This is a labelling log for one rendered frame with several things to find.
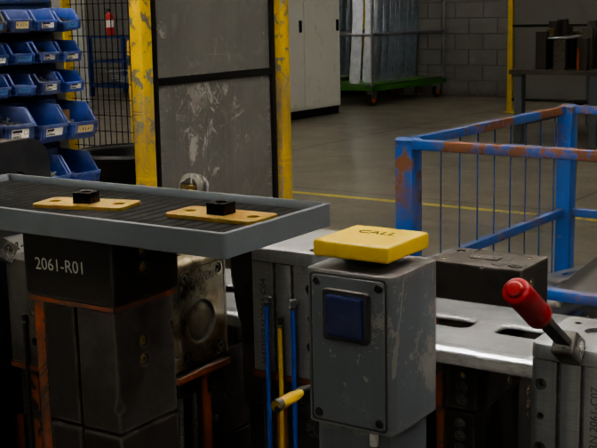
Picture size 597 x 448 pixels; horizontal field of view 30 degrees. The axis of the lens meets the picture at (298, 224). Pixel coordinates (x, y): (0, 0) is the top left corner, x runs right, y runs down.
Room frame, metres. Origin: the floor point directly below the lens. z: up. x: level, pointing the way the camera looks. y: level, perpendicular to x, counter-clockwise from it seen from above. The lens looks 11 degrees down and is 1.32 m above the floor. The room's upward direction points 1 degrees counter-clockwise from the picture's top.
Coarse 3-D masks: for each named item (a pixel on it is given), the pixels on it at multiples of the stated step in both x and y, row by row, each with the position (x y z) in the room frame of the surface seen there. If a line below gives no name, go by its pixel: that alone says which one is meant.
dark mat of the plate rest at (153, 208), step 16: (0, 192) 0.99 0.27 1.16; (16, 192) 0.99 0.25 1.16; (32, 192) 0.98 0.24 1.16; (48, 192) 0.98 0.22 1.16; (64, 192) 0.98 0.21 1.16; (112, 192) 0.97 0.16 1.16; (128, 192) 0.97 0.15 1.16; (16, 208) 0.90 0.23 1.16; (32, 208) 0.90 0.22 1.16; (144, 208) 0.89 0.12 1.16; (160, 208) 0.89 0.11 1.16; (176, 208) 0.89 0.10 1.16; (240, 208) 0.88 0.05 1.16; (256, 208) 0.88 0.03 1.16; (272, 208) 0.88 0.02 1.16; (288, 208) 0.87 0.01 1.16; (160, 224) 0.82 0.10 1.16; (176, 224) 0.82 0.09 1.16; (192, 224) 0.82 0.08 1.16; (208, 224) 0.81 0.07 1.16; (224, 224) 0.81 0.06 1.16
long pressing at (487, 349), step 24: (456, 312) 1.13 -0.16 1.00; (480, 312) 1.13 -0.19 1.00; (504, 312) 1.12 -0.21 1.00; (456, 336) 1.04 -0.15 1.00; (480, 336) 1.04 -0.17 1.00; (504, 336) 1.04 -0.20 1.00; (456, 360) 0.99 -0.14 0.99; (480, 360) 0.98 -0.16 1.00; (504, 360) 0.96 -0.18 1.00; (528, 360) 0.95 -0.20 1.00
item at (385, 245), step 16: (320, 240) 0.75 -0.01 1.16; (336, 240) 0.75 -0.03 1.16; (352, 240) 0.74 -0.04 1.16; (368, 240) 0.74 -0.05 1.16; (384, 240) 0.74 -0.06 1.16; (400, 240) 0.74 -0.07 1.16; (416, 240) 0.75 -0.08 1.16; (336, 256) 0.74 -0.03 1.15; (352, 256) 0.73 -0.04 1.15; (368, 256) 0.73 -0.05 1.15; (384, 256) 0.72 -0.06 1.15; (400, 256) 0.73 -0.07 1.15
